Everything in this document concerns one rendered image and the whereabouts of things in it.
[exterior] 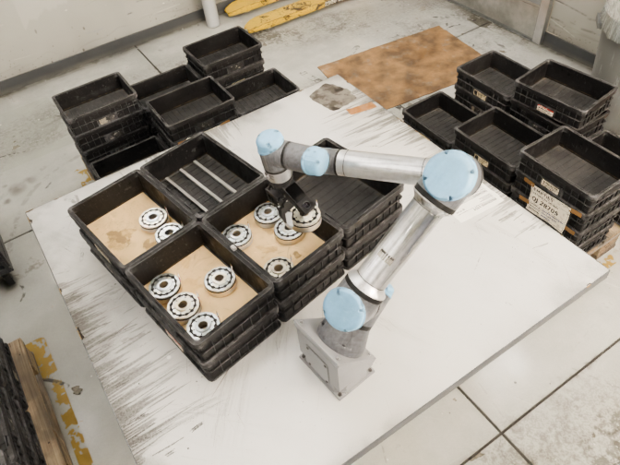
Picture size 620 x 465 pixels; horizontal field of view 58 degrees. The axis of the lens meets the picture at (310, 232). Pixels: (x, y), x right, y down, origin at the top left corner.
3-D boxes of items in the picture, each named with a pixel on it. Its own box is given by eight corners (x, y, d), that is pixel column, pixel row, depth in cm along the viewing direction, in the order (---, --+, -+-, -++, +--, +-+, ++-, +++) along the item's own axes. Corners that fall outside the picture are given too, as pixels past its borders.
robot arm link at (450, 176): (363, 330, 153) (494, 171, 136) (344, 345, 139) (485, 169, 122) (331, 302, 156) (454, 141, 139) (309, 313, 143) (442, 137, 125)
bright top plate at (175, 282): (185, 287, 179) (184, 286, 178) (158, 304, 175) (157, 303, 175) (171, 268, 184) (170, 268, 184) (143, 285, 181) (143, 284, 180)
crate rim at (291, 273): (346, 235, 182) (345, 231, 180) (277, 289, 169) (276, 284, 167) (267, 180, 203) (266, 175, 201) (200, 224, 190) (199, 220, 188)
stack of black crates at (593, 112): (596, 161, 306) (625, 89, 272) (554, 187, 295) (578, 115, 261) (535, 125, 331) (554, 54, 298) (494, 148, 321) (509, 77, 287)
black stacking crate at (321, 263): (346, 254, 189) (345, 232, 180) (280, 306, 176) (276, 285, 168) (270, 199, 210) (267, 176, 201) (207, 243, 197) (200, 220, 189)
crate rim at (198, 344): (277, 290, 169) (276, 284, 167) (196, 351, 156) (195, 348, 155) (200, 224, 190) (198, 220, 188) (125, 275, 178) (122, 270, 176)
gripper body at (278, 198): (286, 187, 173) (278, 160, 164) (304, 200, 168) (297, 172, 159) (268, 202, 171) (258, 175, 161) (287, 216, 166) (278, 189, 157)
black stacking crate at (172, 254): (280, 307, 176) (275, 286, 168) (204, 368, 164) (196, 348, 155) (207, 244, 197) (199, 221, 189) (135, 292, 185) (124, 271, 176)
